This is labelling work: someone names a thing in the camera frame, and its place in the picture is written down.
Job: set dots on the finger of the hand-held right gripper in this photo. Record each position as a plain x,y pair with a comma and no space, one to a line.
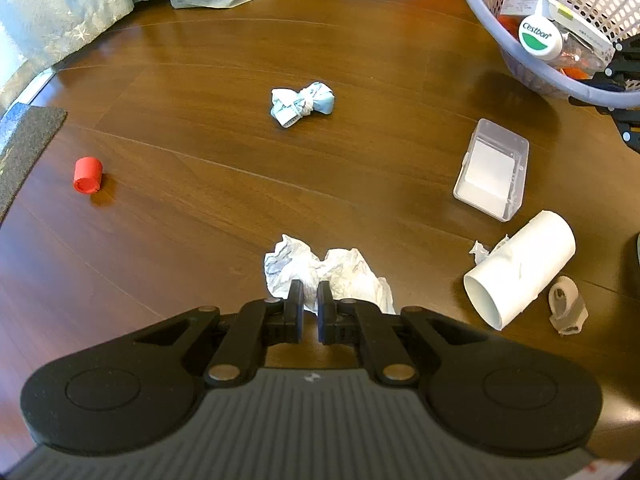
627,67
629,125

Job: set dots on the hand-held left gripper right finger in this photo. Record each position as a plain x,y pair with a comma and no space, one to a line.
325,312

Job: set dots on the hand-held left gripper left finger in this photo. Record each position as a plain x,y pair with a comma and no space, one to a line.
295,310

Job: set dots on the white paper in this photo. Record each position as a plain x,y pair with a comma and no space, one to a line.
345,270

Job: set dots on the white and green medicine box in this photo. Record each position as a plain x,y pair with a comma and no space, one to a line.
580,25

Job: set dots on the clear plastic water bottle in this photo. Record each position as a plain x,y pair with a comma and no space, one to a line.
540,40

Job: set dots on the clear plastic box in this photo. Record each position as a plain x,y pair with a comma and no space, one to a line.
490,170

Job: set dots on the blue face mask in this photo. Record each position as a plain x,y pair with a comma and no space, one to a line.
305,100

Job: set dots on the small torn white paper scrap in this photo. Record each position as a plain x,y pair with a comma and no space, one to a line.
479,251

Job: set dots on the white cardboard tube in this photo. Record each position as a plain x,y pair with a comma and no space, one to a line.
520,265

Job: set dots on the small grey-white tape scrap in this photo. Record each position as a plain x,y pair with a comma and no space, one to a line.
565,305

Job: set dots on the red paper roll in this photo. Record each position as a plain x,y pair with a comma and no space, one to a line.
87,175

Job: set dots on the dark doormat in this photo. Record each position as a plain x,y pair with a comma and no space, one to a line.
25,145

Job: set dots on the grey-green curtain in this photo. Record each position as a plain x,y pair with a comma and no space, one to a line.
60,5

